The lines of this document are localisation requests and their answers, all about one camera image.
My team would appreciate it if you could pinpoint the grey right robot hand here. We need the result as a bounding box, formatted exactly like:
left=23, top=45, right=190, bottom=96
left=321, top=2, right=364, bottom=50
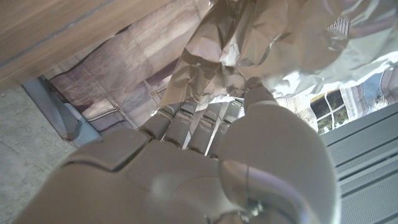
left=14, top=77, right=342, bottom=224

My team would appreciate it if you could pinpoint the aluminum foil sheet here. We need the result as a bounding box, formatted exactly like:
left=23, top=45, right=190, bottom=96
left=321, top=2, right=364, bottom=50
left=160, top=0, right=398, bottom=106

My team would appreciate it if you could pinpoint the printed living room backdrop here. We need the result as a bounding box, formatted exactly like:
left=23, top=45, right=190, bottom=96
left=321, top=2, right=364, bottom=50
left=23, top=0, right=398, bottom=147

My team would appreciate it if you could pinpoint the blue-grey backdrop pole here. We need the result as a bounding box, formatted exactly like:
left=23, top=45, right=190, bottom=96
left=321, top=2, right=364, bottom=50
left=23, top=76, right=102, bottom=147

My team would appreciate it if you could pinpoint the grey perforated panel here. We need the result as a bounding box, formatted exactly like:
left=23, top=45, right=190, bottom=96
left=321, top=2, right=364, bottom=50
left=320, top=102, right=398, bottom=224

